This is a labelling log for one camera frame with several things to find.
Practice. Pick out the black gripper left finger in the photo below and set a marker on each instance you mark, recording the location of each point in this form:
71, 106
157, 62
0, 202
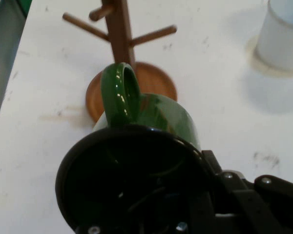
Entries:
183, 226

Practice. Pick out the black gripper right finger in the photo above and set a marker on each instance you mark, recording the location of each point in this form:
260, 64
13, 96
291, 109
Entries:
258, 207

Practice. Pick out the green enamel mug white print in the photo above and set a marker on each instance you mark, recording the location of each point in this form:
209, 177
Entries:
161, 114

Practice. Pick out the wooden mug tree stand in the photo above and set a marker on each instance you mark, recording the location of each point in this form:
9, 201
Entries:
119, 36

